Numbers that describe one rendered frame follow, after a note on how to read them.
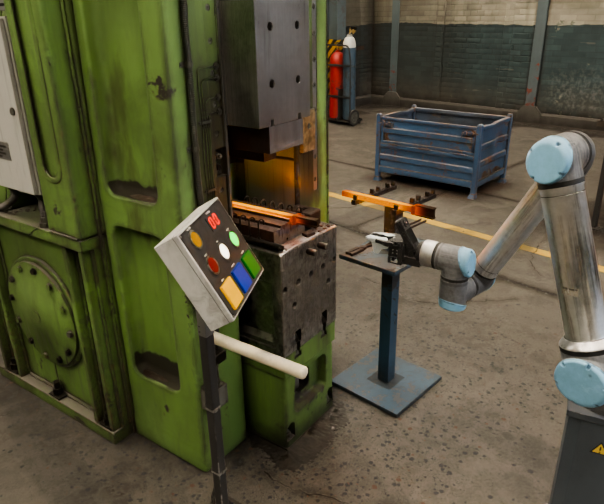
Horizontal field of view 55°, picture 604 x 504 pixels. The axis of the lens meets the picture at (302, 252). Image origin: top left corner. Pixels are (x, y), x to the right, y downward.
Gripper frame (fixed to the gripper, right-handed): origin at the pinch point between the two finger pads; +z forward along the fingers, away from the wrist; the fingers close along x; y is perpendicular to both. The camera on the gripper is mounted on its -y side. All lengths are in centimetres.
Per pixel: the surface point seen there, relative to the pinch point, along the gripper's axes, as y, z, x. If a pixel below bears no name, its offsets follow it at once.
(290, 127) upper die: -34.4, 33.9, -0.3
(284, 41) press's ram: -64, 34, -2
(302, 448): 100, 24, -11
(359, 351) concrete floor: 100, 42, 69
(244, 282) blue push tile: 0, 12, -54
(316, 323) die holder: 48, 28, 6
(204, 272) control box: -9, 12, -70
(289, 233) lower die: 5.7, 33.9, -2.7
